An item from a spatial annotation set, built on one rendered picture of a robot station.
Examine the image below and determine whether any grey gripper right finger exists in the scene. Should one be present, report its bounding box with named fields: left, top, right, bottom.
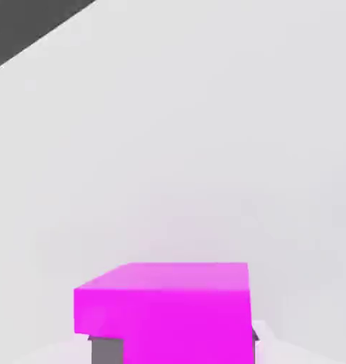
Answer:
left=251, top=319, right=313, bottom=364

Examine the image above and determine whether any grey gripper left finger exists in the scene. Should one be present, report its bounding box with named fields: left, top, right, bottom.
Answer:
left=18, top=334, right=124, bottom=364

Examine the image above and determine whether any small magenta cube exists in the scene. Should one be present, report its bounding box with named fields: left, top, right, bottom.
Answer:
left=73, top=262, right=256, bottom=364

